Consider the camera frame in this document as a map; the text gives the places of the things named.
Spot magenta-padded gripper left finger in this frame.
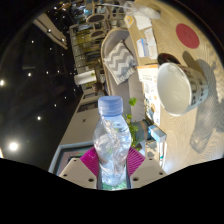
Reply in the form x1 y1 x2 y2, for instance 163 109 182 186
59 146 100 189

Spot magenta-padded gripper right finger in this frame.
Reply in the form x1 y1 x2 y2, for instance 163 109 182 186
126 147 167 189

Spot clear blue-capped water bottle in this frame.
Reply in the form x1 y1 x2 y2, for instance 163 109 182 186
93 95 132 187

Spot window with festive decals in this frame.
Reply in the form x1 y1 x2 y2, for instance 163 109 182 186
48 141 96 176

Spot green potted plant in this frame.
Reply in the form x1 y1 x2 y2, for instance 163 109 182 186
123 97 151 151

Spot small teal box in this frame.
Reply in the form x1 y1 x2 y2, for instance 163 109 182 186
148 124 168 144

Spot printed colourful leaflet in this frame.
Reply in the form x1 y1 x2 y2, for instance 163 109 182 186
143 94 162 126

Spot grey curved sofa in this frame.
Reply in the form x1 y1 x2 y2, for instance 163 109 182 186
100 27 148 121

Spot person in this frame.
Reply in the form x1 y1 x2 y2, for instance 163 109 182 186
91 81 108 96

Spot group of ceiling lights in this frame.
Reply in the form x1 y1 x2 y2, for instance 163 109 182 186
0 28 68 153

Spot white printed mug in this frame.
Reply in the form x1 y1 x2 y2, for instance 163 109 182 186
156 53 210 117

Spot white round column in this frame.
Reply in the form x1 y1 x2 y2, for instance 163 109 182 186
73 69 98 87

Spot grey white chevron pillow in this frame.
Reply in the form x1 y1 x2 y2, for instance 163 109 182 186
103 41 138 85

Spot blue white card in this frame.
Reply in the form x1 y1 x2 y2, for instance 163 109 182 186
136 37 150 58

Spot glass-fronted shelf unit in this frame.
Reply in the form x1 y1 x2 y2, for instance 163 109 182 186
68 21 104 73

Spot white paper slip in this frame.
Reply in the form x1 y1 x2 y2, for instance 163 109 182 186
143 28 158 60

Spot flat round red coaster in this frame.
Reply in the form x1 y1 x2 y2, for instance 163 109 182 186
175 23 201 50

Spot white napkin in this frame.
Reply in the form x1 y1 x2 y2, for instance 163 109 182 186
133 14 153 31

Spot yellow card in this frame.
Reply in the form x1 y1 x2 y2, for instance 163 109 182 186
123 14 136 29

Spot group of oval-back chairs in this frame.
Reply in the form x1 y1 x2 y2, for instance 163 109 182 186
71 0 118 39

